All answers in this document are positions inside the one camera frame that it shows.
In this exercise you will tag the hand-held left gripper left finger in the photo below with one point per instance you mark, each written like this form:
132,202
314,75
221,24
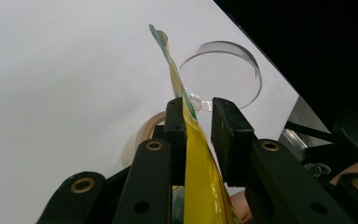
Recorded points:
149,174

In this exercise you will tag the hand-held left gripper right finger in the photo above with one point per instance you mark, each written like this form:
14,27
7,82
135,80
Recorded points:
279,180

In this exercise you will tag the yellow sauce pouch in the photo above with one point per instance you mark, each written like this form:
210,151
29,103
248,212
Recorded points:
199,174

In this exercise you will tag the grey metal clip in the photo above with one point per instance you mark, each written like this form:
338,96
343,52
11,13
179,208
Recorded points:
317,169

